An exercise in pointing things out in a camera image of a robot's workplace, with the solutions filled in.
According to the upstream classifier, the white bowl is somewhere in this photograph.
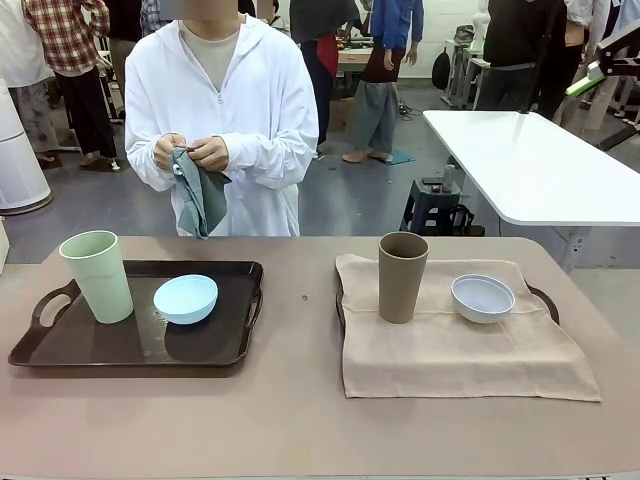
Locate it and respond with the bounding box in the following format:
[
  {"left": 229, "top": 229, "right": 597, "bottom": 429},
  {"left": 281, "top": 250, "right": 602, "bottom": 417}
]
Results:
[{"left": 450, "top": 273, "right": 517, "bottom": 325}]

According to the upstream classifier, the brown tall cup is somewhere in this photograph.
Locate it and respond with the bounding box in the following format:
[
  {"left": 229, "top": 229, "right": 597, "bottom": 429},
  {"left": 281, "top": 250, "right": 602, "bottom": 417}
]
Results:
[{"left": 377, "top": 231, "right": 431, "bottom": 326}]

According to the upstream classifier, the beige cloth mat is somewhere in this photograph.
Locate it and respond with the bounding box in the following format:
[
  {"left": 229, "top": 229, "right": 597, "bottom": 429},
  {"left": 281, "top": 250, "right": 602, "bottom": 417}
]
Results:
[{"left": 334, "top": 253, "right": 603, "bottom": 403}]

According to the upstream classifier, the green cloth mat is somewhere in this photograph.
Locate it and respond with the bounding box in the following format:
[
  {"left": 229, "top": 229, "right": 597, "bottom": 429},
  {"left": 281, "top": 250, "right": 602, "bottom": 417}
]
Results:
[{"left": 169, "top": 146, "right": 233, "bottom": 241}]

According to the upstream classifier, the light blue bowl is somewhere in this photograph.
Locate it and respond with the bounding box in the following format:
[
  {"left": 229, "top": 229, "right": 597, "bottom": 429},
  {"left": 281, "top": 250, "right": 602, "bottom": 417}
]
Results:
[{"left": 152, "top": 273, "right": 220, "bottom": 327}]

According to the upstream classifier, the light green tall cup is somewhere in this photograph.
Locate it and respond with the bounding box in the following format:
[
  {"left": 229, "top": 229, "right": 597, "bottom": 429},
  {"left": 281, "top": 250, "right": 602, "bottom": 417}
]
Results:
[{"left": 58, "top": 229, "right": 135, "bottom": 325}]

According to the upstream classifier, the person's right forearm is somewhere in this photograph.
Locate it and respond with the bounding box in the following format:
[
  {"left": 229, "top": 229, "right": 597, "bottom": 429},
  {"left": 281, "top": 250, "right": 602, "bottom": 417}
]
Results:
[{"left": 124, "top": 141, "right": 164, "bottom": 194}]

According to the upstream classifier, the person's left forearm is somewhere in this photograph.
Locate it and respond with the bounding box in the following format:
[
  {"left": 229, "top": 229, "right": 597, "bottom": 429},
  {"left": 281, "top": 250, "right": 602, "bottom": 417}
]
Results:
[{"left": 224, "top": 130, "right": 314, "bottom": 190}]

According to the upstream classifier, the person's left hand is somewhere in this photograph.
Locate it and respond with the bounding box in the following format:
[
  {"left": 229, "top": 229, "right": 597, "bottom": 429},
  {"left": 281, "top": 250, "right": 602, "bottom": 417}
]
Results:
[{"left": 191, "top": 135, "right": 231, "bottom": 173}]

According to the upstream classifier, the person's right hand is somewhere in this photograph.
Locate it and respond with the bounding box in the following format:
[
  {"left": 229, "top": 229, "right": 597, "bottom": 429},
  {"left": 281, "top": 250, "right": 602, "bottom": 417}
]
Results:
[{"left": 153, "top": 133, "right": 191, "bottom": 171}]

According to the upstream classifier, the black tripod pole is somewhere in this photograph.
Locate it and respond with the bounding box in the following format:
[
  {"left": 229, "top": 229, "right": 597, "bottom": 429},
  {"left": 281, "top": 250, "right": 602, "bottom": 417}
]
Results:
[{"left": 518, "top": 0, "right": 559, "bottom": 115}]

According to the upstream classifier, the person in black clothes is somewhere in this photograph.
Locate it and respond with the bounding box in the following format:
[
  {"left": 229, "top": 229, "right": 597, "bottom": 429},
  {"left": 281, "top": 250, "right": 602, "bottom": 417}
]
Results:
[{"left": 485, "top": 0, "right": 572, "bottom": 120}]

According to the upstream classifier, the white rounded table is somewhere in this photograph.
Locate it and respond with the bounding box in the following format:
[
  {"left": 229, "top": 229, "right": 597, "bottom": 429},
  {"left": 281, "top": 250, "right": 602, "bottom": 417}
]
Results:
[{"left": 422, "top": 109, "right": 640, "bottom": 227}]

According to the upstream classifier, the person in blue jacket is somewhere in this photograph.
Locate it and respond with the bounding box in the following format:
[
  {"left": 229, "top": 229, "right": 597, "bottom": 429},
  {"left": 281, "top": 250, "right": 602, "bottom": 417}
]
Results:
[{"left": 341, "top": 0, "right": 426, "bottom": 164}]

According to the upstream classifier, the black plastic stool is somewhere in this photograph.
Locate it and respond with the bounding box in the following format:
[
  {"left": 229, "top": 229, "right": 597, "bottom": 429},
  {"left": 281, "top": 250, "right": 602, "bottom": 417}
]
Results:
[{"left": 399, "top": 177, "right": 464, "bottom": 237}]

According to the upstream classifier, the person in dark hooded top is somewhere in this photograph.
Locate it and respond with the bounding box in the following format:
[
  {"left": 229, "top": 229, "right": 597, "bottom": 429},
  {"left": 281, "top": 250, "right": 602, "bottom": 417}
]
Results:
[{"left": 288, "top": 0, "right": 362, "bottom": 147}]

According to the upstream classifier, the seated person in grey top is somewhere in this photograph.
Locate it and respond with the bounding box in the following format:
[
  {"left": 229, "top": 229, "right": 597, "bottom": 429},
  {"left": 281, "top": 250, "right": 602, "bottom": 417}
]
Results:
[{"left": 263, "top": 0, "right": 292, "bottom": 37}]

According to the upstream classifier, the person in white hoodie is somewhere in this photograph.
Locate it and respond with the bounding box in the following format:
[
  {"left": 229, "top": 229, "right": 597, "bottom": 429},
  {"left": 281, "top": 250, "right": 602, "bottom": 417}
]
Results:
[{"left": 123, "top": 0, "right": 321, "bottom": 238}]

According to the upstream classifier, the person in plaid shirt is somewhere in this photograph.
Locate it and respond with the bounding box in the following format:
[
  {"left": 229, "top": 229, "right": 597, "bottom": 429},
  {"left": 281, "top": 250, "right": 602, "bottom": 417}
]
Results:
[{"left": 23, "top": 0, "right": 122, "bottom": 174}]

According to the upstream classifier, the person in white shirt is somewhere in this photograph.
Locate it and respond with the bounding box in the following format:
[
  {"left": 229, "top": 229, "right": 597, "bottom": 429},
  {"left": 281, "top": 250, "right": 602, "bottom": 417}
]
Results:
[{"left": 0, "top": 0, "right": 60, "bottom": 169}]

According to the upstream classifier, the black bag with handles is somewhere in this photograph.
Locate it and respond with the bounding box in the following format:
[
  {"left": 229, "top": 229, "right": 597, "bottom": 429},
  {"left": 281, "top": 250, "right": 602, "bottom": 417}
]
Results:
[{"left": 447, "top": 203, "right": 487, "bottom": 238}]

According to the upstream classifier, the dark brown handled tray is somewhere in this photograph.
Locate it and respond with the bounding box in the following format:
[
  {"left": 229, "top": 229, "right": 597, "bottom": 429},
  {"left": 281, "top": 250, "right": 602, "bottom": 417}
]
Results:
[
  {"left": 7, "top": 259, "right": 265, "bottom": 369},
  {"left": 333, "top": 281, "right": 561, "bottom": 332}
]

